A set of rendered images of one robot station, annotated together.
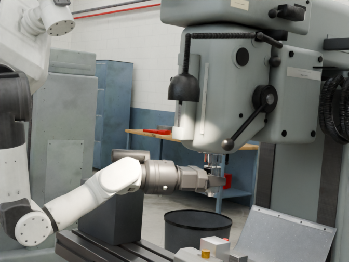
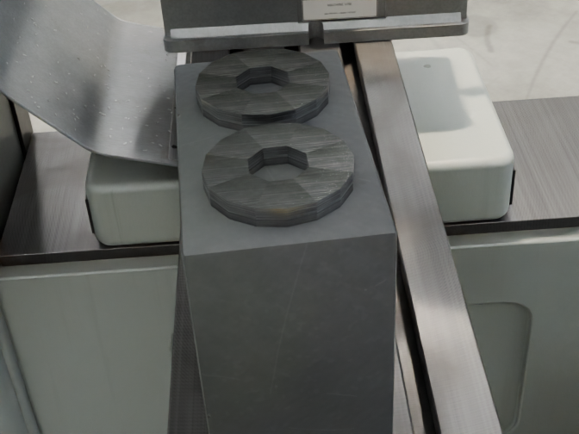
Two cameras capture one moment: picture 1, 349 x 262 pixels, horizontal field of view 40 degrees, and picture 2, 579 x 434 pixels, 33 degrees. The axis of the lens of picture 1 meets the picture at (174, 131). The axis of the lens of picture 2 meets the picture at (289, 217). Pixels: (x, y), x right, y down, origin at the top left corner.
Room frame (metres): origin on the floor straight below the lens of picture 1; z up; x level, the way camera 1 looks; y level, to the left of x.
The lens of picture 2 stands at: (2.06, 0.55, 1.46)
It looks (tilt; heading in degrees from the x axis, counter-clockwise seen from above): 37 degrees down; 219
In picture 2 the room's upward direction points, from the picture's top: 4 degrees counter-clockwise
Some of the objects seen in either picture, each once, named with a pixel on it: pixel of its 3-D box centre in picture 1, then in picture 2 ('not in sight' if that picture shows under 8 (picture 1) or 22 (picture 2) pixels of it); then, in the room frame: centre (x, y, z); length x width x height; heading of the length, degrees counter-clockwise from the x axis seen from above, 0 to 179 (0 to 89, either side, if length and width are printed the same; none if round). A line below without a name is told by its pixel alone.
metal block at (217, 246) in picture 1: (214, 251); not in sight; (1.22, -0.13, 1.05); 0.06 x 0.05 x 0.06; 39
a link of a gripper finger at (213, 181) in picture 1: (214, 181); not in sight; (1.21, -0.11, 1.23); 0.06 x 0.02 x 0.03; 105
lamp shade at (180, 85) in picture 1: (184, 87); not in sight; (1.07, -0.01, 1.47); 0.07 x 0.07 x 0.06
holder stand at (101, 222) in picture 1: (110, 207); (279, 242); (1.66, 0.21, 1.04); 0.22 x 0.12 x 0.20; 44
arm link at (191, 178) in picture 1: (177, 179); not in sight; (1.22, -0.02, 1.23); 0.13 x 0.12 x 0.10; 15
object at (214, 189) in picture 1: (211, 180); not in sight; (1.24, -0.11, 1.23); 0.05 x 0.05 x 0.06
